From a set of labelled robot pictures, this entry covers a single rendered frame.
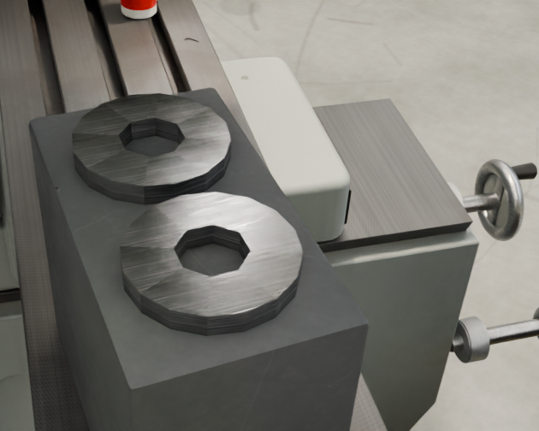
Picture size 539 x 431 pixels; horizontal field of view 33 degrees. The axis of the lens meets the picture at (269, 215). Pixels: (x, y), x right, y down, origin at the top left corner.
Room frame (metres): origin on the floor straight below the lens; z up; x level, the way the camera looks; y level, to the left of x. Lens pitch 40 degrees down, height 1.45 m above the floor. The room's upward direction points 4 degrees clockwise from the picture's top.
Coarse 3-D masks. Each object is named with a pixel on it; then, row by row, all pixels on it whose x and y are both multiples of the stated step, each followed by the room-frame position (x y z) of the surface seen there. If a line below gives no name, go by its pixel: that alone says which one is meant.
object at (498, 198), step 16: (496, 160) 1.04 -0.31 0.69; (480, 176) 1.05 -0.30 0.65; (496, 176) 1.03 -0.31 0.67; (512, 176) 1.00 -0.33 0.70; (528, 176) 1.01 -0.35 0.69; (480, 192) 1.05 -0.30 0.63; (496, 192) 1.01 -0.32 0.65; (512, 192) 0.98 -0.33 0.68; (480, 208) 0.99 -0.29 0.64; (496, 208) 1.00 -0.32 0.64; (512, 208) 0.97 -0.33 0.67; (496, 224) 1.00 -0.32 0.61; (512, 224) 0.96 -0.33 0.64
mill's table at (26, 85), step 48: (0, 0) 0.94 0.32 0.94; (48, 0) 0.94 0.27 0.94; (96, 0) 1.00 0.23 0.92; (0, 48) 0.83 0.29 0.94; (48, 48) 0.88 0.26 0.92; (96, 48) 0.85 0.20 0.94; (144, 48) 0.85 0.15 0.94; (192, 48) 0.86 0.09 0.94; (0, 96) 0.74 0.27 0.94; (48, 96) 0.79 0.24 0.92; (96, 96) 0.76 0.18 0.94; (48, 288) 0.49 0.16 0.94; (48, 336) 0.44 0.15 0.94; (48, 384) 0.40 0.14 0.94
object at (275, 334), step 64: (64, 128) 0.44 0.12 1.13; (128, 128) 0.43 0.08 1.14; (192, 128) 0.43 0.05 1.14; (64, 192) 0.38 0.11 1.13; (128, 192) 0.38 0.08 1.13; (192, 192) 0.39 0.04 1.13; (256, 192) 0.39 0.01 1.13; (64, 256) 0.37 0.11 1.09; (128, 256) 0.32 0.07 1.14; (192, 256) 0.34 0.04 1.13; (256, 256) 0.33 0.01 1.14; (320, 256) 0.35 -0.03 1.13; (64, 320) 0.41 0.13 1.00; (128, 320) 0.29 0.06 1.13; (192, 320) 0.29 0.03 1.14; (256, 320) 0.29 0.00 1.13; (320, 320) 0.30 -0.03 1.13; (128, 384) 0.26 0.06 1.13; (192, 384) 0.26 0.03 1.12; (256, 384) 0.28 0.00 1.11; (320, 384) 0.29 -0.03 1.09
